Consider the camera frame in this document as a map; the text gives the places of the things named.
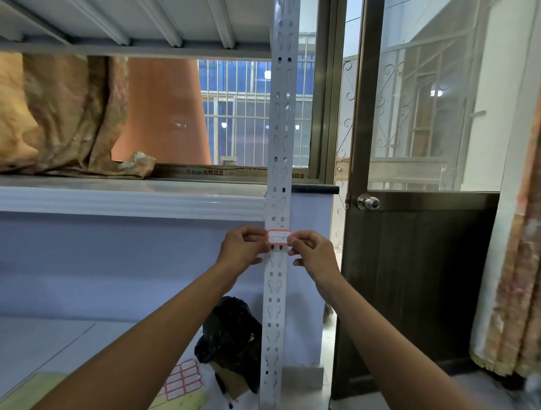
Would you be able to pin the person's right hand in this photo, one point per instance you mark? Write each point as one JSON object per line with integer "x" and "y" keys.
{"x": 319, "y": 257}

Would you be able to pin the silver door knob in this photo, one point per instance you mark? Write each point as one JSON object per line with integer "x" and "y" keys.
{"x": 369, "y": 202}

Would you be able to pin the white window sill ledge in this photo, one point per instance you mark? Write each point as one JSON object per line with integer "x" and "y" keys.
{"x": 126, "y": 196}

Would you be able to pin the grey perforated metal shelf post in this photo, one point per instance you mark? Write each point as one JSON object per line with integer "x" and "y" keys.
{"x": 281, "y": 126}

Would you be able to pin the person's left hand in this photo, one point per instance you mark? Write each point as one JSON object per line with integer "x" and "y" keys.
{"x": 236, "y": 251}

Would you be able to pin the white barred window grille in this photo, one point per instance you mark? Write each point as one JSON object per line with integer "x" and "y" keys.
{"x": 236, "y": 118}

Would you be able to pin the sheet of red label stickers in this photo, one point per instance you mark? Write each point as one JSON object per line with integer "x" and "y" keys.
{"x": 181, "y": 380}

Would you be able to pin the printed aluminium frame strip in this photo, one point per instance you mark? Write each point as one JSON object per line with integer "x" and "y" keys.
{"x": 203, "y": 172}

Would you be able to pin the orange curtain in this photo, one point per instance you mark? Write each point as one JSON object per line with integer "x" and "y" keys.
{"x": 165, "y": 114}

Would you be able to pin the person's right forearm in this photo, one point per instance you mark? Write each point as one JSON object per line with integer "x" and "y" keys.
{"x": 380, "y": 346}

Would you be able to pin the person's right thumb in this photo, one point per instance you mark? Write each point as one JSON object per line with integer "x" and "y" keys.
{"x": 296, "y": 240}

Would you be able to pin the dark brown glazed door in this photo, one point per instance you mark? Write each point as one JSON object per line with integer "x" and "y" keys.
{"x": 418, "y": 274}

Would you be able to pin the beige patterned curtain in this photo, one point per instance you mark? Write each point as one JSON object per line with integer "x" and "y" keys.
{"x": 63, "y": 114}

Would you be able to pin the red bordered white label sticker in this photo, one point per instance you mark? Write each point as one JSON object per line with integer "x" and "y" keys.
{"x": 279, "y": 237}

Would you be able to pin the person's left thumb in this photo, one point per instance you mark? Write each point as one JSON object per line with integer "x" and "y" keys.
{"x": 260, "y": 240}

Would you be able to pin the brown metal window frame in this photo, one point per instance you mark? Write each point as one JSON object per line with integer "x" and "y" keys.
{"x": 327, "y": 93}

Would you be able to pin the grey metal shelf deck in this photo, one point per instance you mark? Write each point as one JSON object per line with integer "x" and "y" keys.
{"x": 126, "y": 25}

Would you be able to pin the black plastic bag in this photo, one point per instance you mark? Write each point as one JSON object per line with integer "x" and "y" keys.
{"x": 230, "y": 338}

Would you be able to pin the person's left forearm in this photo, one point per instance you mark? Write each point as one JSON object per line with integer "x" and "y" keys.
{"x": 139, "y": 350}

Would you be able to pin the floral beige curtain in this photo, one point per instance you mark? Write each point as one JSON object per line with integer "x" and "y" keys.
{"x": 517, "y": 274}

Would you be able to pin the white scrolled iron grille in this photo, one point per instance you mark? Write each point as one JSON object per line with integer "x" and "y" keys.
{"x": 346, "y": 105}

